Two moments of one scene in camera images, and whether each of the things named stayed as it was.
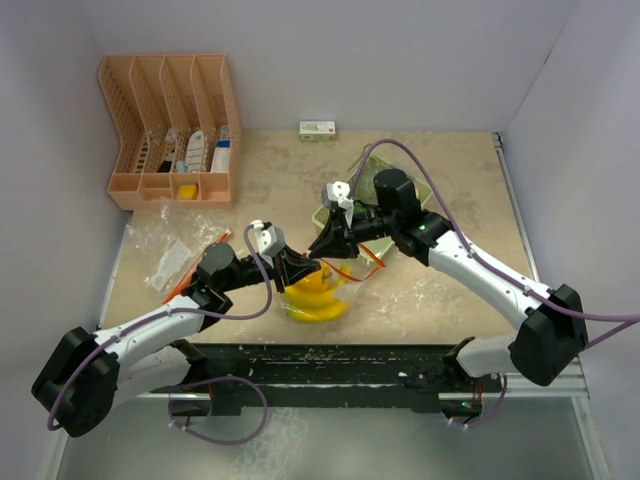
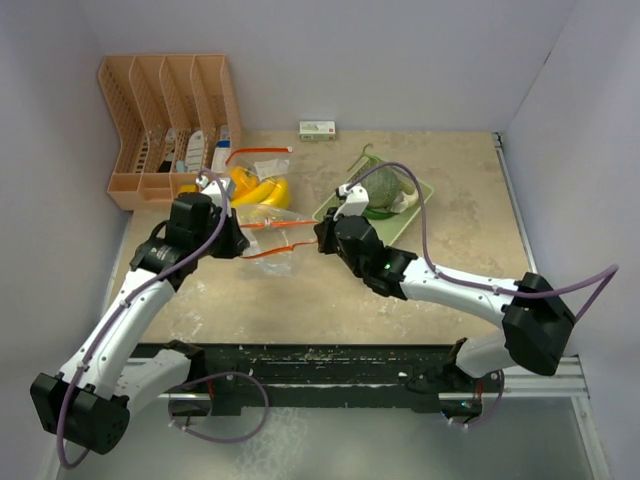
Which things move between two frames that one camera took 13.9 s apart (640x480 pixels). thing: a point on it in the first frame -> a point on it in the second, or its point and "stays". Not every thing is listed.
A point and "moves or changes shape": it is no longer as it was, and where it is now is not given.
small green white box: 317,130 stays
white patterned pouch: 195,152 stays
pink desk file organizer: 176,130 stays
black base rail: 250,376 stays
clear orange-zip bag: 333,292 -> 262,186
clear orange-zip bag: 167,239 moves or changes shape
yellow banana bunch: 319,306 -> 275,192
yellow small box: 189,191 stays
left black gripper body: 250,273 -> 225,247
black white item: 166,164 stays
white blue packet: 222,154 stays
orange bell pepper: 316,281 -> 243,179
